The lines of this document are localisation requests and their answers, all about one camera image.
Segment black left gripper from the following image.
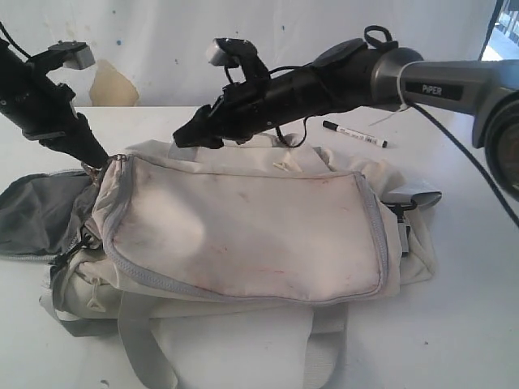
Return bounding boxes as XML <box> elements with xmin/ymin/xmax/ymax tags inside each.
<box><xmin>18</xmin><ymin>83</ymin><xmax>109</xmax><ymax>167</ymax></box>

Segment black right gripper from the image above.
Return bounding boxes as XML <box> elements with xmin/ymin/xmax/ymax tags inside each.
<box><xmin>173</xmin><ymin>79</ymin><xmax>284</xmax><ymax>149</ymax></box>

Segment white duffel bag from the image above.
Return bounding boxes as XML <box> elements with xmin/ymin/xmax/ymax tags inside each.
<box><xmin>1</xmin><ymin>135</ymin><xmax>441</xmax><ymax>388</ymax></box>

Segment black white marker pen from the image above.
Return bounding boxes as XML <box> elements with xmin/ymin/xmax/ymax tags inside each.
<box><xmin>322</xmin><ymin>120</ymin><xmax>388</xmax><ymax>148</ymax></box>

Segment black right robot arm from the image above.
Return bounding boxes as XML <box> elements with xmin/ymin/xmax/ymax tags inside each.
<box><xmin>173</xmin><ymin>39</ymin><xmax>518</xmax><ymax>197</ymax></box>

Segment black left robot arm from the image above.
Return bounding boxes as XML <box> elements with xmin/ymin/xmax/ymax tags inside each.
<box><xmin>1</xmin><ymin>40</ymin><xmax>109</xmax><ymax>169</ymax></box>

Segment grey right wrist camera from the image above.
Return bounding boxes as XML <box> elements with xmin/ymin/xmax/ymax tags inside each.
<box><xmin>206</xmin><ymin>37</ymin><xmax>270</xmax><ymax>82</ymax></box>

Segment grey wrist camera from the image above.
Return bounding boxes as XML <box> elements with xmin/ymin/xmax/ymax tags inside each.
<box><xmin>28</xmin><ymin>41</ymin><xmax>96</xmax><ymax>72</ymax></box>
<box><xmin>206</xmin><ymin>37</ymin><xmax>270</xmax><ymax>82</ymax></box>

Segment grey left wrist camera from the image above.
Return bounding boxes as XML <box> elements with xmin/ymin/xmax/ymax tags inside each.
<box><xmin>28</xmin><ymin>41</ymin><xmax>96</xmax><ymax>72</ymax></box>

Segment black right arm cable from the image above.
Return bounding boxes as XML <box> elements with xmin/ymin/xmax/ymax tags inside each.
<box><xmin>409</xmin><ymin>100</ymin><xmax>519</xmax><ymax>228</ymax></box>

